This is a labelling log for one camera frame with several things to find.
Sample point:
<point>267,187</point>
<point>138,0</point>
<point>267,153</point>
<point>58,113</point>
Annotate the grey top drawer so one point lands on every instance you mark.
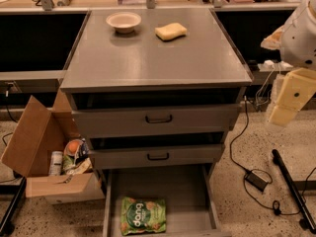
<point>155,121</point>

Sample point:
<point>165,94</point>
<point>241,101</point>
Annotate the white spray can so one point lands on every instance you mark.
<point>55,163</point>

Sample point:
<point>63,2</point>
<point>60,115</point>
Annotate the grey drawer cabinet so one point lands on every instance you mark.
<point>139,70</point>

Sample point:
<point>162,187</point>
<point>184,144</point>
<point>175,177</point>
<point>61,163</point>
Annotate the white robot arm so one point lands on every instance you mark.
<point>296,42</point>

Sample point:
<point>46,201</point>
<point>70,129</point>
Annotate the yellow sponge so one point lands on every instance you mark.
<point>170,31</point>

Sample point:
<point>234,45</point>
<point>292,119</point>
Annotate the grey middle drawer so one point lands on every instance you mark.
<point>155,156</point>

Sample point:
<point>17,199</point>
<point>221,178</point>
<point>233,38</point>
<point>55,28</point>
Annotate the grey drawer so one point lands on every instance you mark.
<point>190,210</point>
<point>155,121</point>
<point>155,156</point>

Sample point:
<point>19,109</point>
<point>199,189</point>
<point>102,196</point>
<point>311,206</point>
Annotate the white paper bowl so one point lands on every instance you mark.
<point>123,22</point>

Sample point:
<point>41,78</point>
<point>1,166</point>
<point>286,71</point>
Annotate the brown cardboard box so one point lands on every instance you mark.
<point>41,131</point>

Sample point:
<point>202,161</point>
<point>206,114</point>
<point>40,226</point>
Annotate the green rice chip bag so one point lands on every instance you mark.
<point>142,216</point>

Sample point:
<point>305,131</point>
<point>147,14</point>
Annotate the black power adapter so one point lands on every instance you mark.
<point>256,181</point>

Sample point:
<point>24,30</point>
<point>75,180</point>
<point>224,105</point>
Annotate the orange snack package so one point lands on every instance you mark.
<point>77,150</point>

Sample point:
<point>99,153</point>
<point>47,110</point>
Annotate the black left floor bar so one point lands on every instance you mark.
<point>11,196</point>

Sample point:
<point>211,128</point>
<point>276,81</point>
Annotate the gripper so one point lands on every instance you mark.
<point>298,39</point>

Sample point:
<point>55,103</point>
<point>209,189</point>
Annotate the grey bottom drawer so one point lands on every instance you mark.
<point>190,210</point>

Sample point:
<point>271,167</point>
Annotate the black metal floor bar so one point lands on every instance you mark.
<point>307,219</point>

